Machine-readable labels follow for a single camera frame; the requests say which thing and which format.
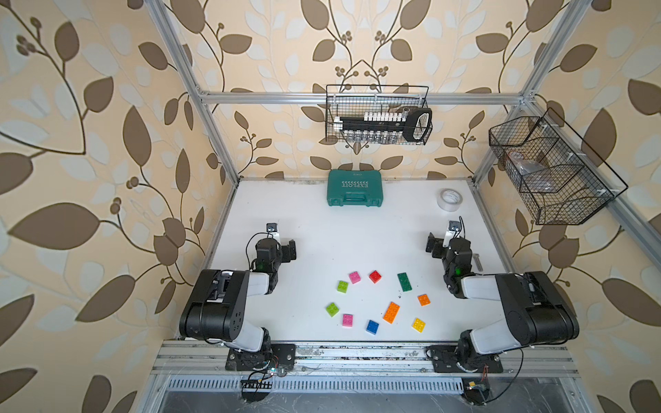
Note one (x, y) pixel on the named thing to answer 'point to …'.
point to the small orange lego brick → (423, 299)
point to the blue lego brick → (372, 327)
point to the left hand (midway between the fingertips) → (276, 239)
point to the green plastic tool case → (355, 188)
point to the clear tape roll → (449, 200)
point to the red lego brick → (374, 276)
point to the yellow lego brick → (418, 325)
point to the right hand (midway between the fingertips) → (445, 236)
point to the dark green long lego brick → (404, 281)
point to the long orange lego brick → (391, 312)
